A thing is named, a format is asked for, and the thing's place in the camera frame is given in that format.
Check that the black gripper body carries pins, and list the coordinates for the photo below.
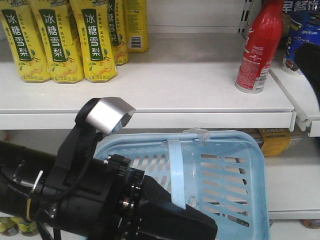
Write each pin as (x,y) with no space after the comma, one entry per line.
(148,213)

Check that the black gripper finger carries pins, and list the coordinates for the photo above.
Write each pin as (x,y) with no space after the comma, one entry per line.
(307,58)

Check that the red aluminium coke bottle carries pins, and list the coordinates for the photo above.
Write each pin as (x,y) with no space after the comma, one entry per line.
(260,47)

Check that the light blue plastic basket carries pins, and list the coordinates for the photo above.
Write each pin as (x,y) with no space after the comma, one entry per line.
(219,173)

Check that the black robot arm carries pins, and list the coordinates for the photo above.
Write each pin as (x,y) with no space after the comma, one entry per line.
(113,201)

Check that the blue biscuit tub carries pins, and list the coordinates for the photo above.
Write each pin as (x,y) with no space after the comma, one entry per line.
(304,28)

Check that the white shelf unit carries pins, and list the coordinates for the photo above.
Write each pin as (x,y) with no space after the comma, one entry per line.
(186,80)

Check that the yellow pear drink bottle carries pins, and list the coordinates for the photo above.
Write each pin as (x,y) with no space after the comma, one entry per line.
(91,17)
(25,41)
(57,25)

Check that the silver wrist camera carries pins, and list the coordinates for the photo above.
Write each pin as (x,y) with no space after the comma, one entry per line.
(110,114)

